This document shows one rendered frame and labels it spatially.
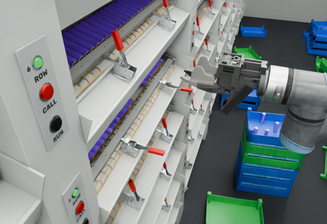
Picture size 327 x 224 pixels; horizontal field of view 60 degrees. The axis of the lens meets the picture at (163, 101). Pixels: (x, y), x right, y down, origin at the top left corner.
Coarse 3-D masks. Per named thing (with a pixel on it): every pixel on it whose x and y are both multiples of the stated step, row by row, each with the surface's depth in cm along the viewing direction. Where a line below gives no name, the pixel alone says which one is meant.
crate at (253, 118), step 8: (248, 112) 159; (256, 112) 160; (248, 120) 154; (256, 120) 162; (264, 120) 162; (272, 120) 161; (280, 120) 160; (248, 128) 149; (264, 128) 156; (272, 128) 156; (280, 128) 156; (248, 136) 146; (256, 136) 145; (264, 136) 144; (272, 136) 144; (272, 144) 146; (280, 144) 145
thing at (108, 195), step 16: (176, 64) 98; (176, 80) 92; (160, 96) 83; (128, 112) 74; (144, 112) 76; (160, 112) 78; (144, 128) 72; (144, 144) 68; (112, 160) 62; (128, 160) 63; (112, 176) 59; (128, 176) 60; (112, 192) 56; (112, 208) 58
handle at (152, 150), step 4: (136, 144) 64; (136, 148) 64; (140, 148) 63; (144, 148) 63; (148, 148) 63; (152, 148) 63; (156, 148) 63; (148, 152) 63; (152, 152) 62; (156, 152) 62; (160, 152) 62; (164, 152) 63
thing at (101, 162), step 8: (168, 64) 92; (160, 72) 87; (160, 80) 86; (152, 88) 80; (144, 96) 77; (136, 104) 73; (144, 104) 75; (152, 104) 78; (136, 112) 71; (128, 120) 69; (120, 128) 66; (128, 128) 68; (120, 136) 64; (112, 144) 62; (104, 152) 60; (112, 152) 61; (96, 160) 58; (104, 160) 58; (96, 168) 56; (112, 168) 59; (96, 176) 56; (96, 192) 54
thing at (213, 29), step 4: (220, 8) 155; (216, 20) 156; (212, 24) 158; (216, 24) 157; (212, 28) 159; (216, 28) 159; (212, 32) 161; (216, 32) 160; (216, 44) 166; (212, 52) 167; (212, 56) 169; (212, 60) 170; (212, 64) 172; (208, 92) 184; (208, 104) 189; (208, 108) 191; (208, 112) 196; (204, 116) 195; (208, 116) 201; (204, 132) 203; (204, 136) 205
